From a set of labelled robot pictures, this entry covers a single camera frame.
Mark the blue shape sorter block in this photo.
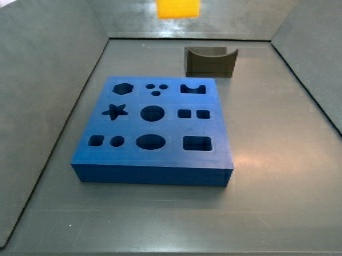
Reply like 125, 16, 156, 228
70, 77, 233, 187

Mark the dark grey arch block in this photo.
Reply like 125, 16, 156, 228
184, 47, 239, 78

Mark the yellow rectangular panel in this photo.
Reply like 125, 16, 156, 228
156, 0, 200, 19

